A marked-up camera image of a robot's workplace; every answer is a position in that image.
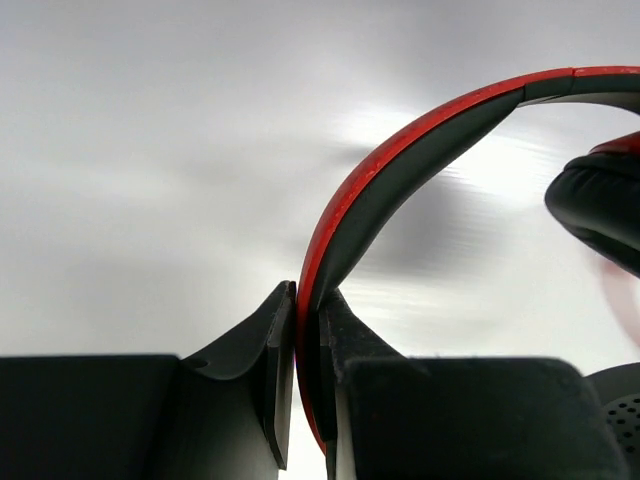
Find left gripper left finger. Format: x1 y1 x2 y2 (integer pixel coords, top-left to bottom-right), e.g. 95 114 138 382
1 281 296 479

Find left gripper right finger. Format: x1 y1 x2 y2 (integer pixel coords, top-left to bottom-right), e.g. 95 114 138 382
317 292 631 479

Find red black headphones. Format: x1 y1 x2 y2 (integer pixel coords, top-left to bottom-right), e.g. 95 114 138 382
295 66 639 479

